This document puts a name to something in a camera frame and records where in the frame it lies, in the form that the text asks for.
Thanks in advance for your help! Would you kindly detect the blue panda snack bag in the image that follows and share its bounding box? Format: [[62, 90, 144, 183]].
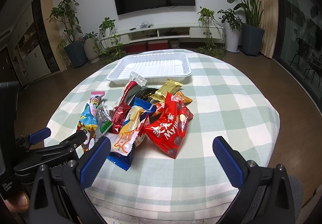
[[77, 104, 98, 152]]

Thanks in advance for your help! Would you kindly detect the clear sunflower seed bag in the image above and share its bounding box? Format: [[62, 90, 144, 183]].
[[95, 101, 112, 137]]

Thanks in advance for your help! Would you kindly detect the pink cartoon snack packet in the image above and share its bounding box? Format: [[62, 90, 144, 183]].
[[89, 91, 105, 116]]

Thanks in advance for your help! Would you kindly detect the blue yellow snack bag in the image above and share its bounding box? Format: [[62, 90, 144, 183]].
[[104, 97, 157, 171]]

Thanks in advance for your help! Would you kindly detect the large red Mylikes bag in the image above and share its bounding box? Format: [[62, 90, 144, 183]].
[[145, 93, 193, 159]]

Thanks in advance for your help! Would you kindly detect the small orange snack packet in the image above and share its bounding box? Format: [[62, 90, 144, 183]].
[[174, 90, 193, 104]]

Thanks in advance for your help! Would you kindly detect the black snack packet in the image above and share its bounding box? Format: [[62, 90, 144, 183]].
[[126, 86, 157, 106]]

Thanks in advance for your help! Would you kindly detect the gold snack bar wrapper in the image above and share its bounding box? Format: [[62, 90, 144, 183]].
[[151, 79, 183, 102]]

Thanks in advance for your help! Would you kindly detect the white strawberry snack packet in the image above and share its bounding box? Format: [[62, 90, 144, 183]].
[[134, 115, 150, 148]]

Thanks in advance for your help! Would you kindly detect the person's left hand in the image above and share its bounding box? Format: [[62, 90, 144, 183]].
[[4, 192, 29, 214]]

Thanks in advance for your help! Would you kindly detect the green white checkered tablecloth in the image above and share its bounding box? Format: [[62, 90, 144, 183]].
[[43, 48, 281, 224]]

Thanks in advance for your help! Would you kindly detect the grey chair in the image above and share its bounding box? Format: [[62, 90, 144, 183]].
[[242, 176, 304, 223]]

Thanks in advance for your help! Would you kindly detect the white storage cabinet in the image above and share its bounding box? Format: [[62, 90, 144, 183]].
[[8, 5, 51, 86]]

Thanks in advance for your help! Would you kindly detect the tall plant dark pot left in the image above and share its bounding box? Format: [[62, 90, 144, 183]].
[[48, 0, 87, 68]]

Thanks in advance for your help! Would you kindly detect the tall plant dark pot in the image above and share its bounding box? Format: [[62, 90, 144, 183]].
[[227, 0, 264, 56], [48, 0, 87, 68]]

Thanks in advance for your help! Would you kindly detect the plant in white pot left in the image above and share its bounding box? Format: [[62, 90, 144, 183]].
[[82, 31, 100, 64]]

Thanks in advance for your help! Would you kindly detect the plant in white pot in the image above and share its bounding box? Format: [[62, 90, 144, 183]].
[[82, 31, 100, 64], [218, 8, 242, 53]]

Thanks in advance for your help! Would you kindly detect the trailing vine plant left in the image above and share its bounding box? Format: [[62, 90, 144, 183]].
[[98, 17, 126, 61]]

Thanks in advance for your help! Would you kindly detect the left red storage box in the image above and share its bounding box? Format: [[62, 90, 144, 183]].
[[126, 42, 147, 53]]

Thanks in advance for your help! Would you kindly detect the red storage box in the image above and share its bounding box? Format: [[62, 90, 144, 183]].
[[126, 42, 147, 53], [148, 40, 169, 51]]

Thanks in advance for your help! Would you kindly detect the white plastic tray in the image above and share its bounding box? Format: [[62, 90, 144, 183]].
[[106, 51, 192, 85]]

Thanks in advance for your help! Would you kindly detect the right red storage box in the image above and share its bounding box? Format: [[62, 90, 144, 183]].
[[148, 40, 169, 51]]

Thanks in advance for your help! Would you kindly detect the plant in white pot right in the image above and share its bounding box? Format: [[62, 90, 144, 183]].
[[218, 8, 242, 53]]

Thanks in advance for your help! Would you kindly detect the glass sliding door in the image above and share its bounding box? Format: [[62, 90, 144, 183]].
[[275, 0, 321, 110]]

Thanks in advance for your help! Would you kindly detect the trailing plant on console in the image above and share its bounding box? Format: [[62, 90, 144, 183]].
[[198, 6, 226, 60]]

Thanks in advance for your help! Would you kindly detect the small white pot under console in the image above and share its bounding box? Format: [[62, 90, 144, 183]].
[[169, 39, 180, 49]]

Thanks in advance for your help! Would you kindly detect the white tv console shelf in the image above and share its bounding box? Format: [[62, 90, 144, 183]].
[[110, 24, 224, 45]]

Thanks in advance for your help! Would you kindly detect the beige curtain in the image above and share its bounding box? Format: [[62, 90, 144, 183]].
[[260, 0, 279, 59]]

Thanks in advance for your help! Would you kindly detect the tall plant dark pot right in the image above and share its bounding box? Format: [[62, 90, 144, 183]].
[[227, 0, 264, 56]]

